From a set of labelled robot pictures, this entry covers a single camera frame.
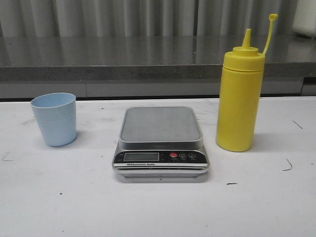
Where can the light blue plastic cup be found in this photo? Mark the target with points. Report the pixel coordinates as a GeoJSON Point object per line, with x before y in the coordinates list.
{"type": "Point", "coordinates": [55, 114]}

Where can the yellow squeeze bottle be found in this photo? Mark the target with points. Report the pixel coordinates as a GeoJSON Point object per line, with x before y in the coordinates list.
{"type": "Point", "coordinates": [240, 89]}

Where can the silver electronic kitchen scale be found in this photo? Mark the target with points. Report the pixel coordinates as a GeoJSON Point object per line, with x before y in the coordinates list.
{"type": "Point", "coordinates": [158, 142]}

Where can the white container in background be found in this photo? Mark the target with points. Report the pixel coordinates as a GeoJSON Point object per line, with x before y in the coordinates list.
{"type": "Point", "coordinates": [304, 22]}

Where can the steel counter in background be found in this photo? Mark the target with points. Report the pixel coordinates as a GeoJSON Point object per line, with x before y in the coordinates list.
{"type": "Point", "coordinates": [92, 67]}

